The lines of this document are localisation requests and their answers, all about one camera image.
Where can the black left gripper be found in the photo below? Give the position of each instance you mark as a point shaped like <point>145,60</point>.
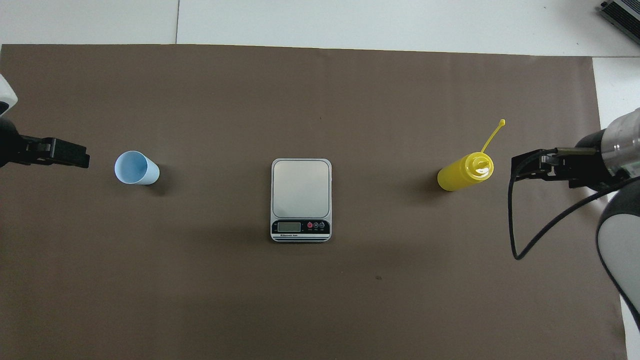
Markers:
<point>9,145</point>

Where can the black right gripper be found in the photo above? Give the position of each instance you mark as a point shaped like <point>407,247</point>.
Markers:
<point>590,170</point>

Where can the yellow squeeze bottle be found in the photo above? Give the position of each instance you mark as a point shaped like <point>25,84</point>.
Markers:
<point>457,177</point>

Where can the light blue plastic cup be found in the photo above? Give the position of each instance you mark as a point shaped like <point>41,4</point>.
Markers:
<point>132,167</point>

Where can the silver digital kitchen scale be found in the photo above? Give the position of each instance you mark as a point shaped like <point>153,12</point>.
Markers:
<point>300,190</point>

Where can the grey metal device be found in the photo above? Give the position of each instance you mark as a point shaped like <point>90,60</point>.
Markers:
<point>625,15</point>

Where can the brown table mat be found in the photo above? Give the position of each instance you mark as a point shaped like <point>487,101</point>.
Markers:
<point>300,300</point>

